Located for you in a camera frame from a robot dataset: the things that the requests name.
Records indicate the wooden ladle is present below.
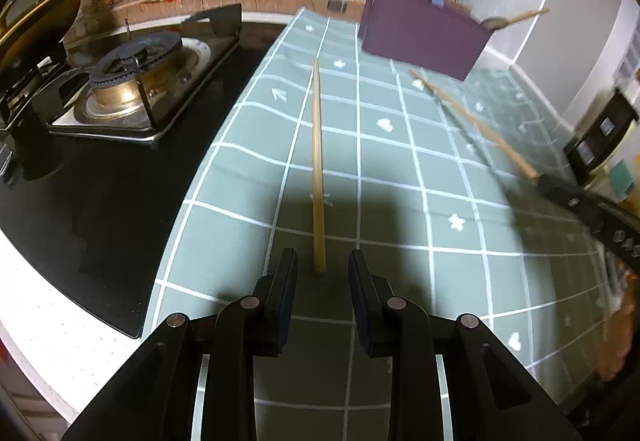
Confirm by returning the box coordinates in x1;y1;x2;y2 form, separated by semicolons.
479;8;551;30

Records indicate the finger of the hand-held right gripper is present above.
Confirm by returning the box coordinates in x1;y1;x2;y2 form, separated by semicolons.
539;173;640;258

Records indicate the green checkered mat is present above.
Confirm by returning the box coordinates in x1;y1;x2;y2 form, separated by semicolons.
142;6;621;441

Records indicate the purple utensil holder box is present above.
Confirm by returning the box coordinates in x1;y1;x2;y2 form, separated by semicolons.
359;0;507;82

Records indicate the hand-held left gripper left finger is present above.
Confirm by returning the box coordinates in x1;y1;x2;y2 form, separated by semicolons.
60;248;299;441

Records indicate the black glass gas stove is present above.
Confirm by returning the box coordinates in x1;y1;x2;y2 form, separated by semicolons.
0;3;246;339

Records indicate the steel gas burner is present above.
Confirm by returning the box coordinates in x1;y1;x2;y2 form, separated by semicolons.
47;31;241;142

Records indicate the printed colourful bag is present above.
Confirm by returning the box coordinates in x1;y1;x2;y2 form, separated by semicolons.
585;156;640;382

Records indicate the wooden chopstick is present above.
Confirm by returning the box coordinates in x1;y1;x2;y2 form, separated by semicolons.
409;69;541;179
311;57;328;278

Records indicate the black box device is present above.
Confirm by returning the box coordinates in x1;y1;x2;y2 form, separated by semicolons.
564;88;640;186

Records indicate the black frying pan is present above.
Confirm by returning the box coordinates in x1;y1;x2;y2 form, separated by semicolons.
0;0;83;72

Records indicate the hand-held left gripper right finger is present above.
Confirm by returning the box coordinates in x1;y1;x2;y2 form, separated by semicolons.
348;249;583;441

